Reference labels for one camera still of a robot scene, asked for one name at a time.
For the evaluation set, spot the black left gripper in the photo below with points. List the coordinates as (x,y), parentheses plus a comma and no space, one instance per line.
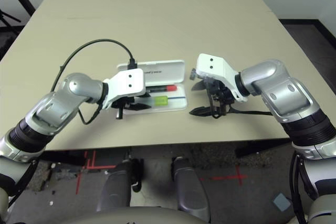
(124,102)

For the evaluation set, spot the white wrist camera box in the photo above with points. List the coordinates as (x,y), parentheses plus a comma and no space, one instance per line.
(212,65)
(128,82)

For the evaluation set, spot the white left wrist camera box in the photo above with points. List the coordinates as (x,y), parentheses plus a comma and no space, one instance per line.
(128,82)

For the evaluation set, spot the black marker with red cap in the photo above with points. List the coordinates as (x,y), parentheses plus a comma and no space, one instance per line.
(162,88)

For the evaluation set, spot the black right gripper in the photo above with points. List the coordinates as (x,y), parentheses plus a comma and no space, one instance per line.
(220,95)

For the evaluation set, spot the green capped highlighter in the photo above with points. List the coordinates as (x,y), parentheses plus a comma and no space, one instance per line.
(161,100)

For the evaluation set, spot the white plastic pencil case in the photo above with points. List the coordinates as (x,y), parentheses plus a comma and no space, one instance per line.
(170,72)

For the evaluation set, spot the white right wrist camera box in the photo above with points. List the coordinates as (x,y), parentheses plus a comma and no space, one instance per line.
(212,65)

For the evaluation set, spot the grey robot torso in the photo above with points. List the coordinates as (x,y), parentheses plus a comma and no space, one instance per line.
(136,216)

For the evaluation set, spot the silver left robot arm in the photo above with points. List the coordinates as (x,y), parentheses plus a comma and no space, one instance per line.
(57,103)

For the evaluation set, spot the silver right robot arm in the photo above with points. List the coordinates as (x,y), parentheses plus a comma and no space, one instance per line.
(286,95)

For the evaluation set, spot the grey robot right leg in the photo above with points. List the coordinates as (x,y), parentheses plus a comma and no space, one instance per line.
(189,184)

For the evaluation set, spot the grey robot leg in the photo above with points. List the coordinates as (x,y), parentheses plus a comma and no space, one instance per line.
(189,184)
(115,184)

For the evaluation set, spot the grey blue square pad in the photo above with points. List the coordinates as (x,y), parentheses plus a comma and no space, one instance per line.
(281,202)

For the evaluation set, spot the black tripod stand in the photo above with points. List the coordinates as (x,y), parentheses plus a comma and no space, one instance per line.
(9,16)

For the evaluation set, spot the grey robot left leg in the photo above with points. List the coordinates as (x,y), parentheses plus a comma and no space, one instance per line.
(115,184)

